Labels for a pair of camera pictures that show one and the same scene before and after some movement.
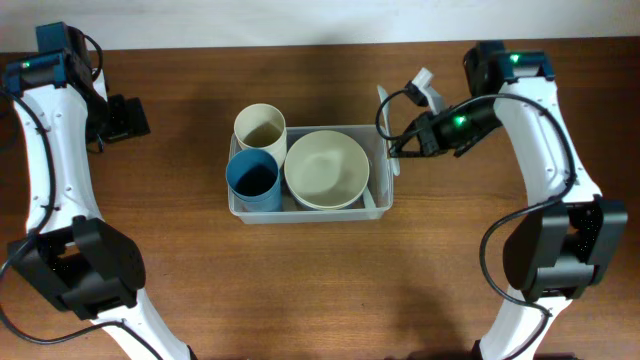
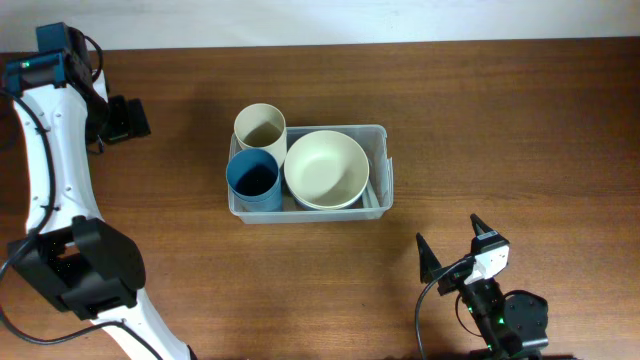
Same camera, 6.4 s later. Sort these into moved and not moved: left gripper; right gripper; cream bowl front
Moved: right gripper
Not moved: left gripper; cream bowl front
